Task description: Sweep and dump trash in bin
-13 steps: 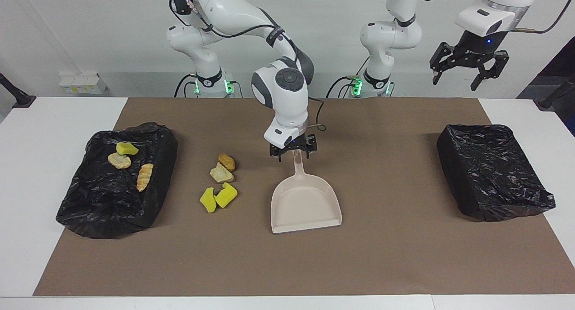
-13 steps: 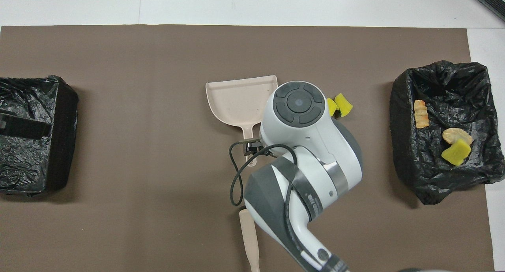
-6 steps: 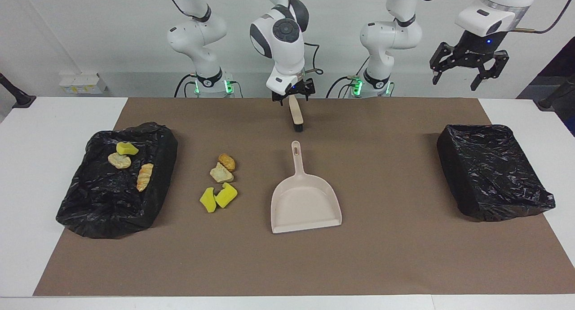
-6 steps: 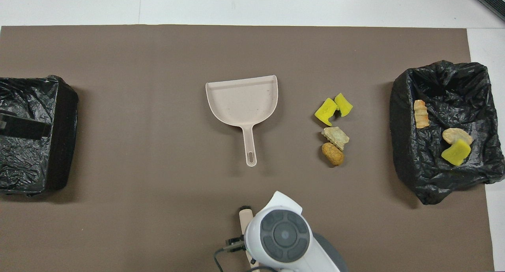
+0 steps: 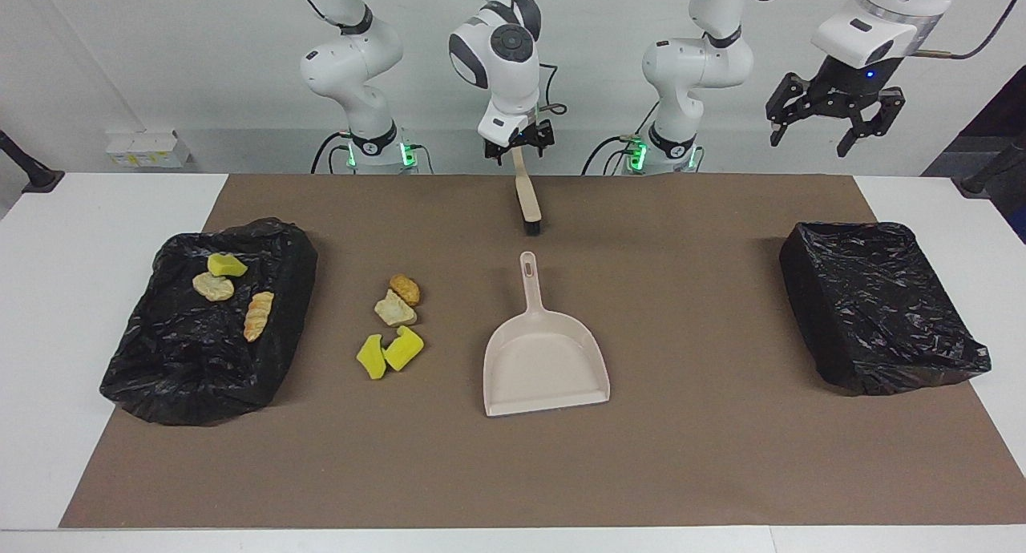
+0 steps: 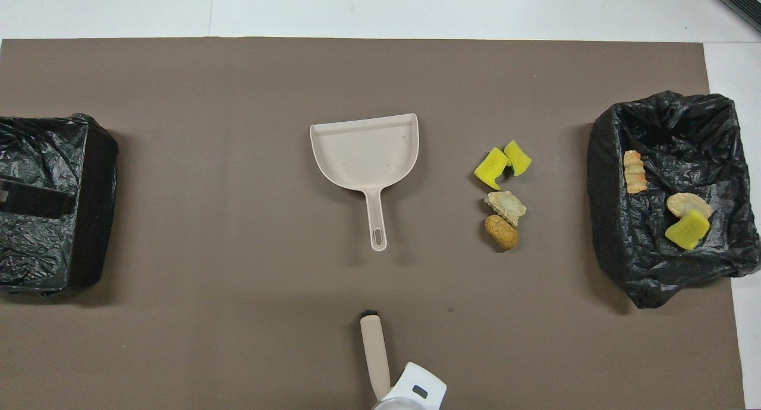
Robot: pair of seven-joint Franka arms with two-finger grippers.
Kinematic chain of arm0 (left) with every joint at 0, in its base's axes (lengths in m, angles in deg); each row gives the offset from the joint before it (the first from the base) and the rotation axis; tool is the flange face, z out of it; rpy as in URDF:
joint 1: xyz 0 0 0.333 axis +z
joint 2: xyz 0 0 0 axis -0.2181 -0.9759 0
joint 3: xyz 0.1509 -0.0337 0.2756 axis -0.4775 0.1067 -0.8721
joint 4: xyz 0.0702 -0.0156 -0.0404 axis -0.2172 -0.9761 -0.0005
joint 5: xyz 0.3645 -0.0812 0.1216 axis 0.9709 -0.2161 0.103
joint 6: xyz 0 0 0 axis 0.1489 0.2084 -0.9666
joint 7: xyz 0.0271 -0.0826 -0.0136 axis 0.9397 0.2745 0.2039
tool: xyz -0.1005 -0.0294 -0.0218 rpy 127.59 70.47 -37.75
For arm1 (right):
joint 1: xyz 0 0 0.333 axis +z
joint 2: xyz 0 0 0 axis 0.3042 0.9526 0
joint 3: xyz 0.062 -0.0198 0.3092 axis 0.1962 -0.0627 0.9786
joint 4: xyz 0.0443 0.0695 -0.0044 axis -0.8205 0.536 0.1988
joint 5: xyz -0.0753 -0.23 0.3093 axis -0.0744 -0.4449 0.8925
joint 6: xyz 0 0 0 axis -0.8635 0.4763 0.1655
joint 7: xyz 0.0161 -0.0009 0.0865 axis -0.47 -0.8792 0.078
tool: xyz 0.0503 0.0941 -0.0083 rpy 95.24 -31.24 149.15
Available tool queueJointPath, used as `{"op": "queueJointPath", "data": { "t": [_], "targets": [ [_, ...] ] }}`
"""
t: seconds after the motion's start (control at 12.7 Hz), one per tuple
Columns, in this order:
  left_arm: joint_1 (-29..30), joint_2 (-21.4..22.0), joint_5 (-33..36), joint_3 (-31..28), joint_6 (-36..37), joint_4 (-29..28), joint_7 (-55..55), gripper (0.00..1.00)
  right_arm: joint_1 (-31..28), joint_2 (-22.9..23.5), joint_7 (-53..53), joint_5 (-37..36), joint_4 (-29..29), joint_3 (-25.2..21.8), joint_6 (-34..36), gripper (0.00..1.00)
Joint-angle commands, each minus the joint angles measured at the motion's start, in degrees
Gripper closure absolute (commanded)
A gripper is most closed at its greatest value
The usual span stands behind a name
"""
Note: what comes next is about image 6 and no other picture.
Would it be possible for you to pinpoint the beige plastic dustpan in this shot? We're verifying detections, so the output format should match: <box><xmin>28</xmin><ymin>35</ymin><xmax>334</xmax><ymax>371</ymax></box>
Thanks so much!
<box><xmin>309</xmin><ymin>113</ymin><xmax>420</xmax><ymax>252</ymax></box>

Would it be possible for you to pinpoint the beige hand brush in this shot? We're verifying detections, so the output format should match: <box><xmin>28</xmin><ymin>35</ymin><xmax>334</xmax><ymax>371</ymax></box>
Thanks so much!
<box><xmin>360</xmin><ymin>310</ymin><xmax>392</xmax><ymax>402</ymax></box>

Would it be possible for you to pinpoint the yellow green sponge piece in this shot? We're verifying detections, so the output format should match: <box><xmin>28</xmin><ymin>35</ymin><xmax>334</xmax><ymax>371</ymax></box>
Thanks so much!
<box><xmin>664</xmin><ymin>210</ymin><xmax>712</xmax><ymax>251</ymax></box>
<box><xmin>474</xmin><ymin>147</ymin><xmax>511</xmax><ymax>191</ymax></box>
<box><xmin>504</xmin><ymin>140</ymin><xmax>533</xmax><ymax>177</ymax></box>

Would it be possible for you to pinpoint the brown bread roll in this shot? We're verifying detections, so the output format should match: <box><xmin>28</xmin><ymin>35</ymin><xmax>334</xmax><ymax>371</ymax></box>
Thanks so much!
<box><xmin>485</xmin><ymin>215</ymin><xmax>520</xmax><ymax>251</ymax></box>

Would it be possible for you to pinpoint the beige trash chunk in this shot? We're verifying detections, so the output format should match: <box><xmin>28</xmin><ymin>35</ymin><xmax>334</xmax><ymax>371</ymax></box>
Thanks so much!
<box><xmin>623</xmin><ymin>150</ymin><xmax>648</xmax><ymax>194</ymax></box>
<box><xmin>666</xmin><ymin>192</ymin><xmax>713</xmax><ymax>219</ymax></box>
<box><xmin>485</xmin><ymin>191</ymin><xmax>527</xmax><ymax>228</ymax></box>

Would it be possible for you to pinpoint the black bag lined bin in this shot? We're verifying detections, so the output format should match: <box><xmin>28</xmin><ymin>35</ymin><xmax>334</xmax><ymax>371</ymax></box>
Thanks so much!
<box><xmin>587</xmin><ymin>90</ymin><xmax>761</xmax><ymax>309</ymax></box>
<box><xmin>0</xmin><ymin>113</ymin><xmax>119</xmax><ymax>297</ymax></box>

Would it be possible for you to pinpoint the brown table mat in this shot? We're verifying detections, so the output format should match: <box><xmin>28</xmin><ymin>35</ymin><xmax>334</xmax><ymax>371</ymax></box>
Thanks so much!
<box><xmin>0</xmin><ymin>37</ymin><xmax>746</xmax><ymax>410</ymax></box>

